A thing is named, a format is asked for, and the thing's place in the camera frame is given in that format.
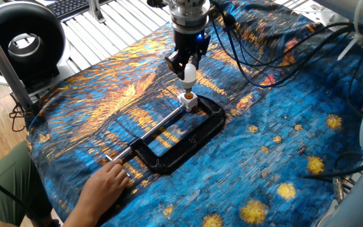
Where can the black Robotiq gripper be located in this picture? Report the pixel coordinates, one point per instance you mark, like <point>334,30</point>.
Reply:
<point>189,44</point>

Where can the white light bulb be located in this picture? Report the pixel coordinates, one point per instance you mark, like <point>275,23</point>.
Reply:
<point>190,77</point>

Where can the white lamp socket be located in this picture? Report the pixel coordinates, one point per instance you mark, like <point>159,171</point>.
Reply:
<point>187,102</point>

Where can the black C-clamp with silver screw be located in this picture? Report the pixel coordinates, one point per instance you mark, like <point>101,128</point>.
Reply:
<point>194,138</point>

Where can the person's right hand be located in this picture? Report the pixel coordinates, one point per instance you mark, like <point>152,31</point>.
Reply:
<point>101,192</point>

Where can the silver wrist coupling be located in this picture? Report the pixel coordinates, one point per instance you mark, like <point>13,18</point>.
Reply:
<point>189,15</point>

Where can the black round knob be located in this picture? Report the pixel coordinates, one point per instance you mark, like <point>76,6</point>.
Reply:
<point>156,3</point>

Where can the starry night painting tablecloth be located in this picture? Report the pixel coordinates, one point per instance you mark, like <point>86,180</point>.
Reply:
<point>263,157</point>

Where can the black keyboard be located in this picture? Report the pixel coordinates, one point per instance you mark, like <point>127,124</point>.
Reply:
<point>68,6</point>

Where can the silver metal plug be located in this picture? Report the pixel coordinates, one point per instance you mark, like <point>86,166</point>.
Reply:
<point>338,189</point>

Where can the green trousers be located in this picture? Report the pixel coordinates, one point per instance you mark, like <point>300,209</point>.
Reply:
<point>8,170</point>

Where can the aluminium bracket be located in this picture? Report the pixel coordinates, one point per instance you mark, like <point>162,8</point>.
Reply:
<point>94,11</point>

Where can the aluminium frame post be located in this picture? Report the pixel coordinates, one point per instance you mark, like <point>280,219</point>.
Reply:
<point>5,66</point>

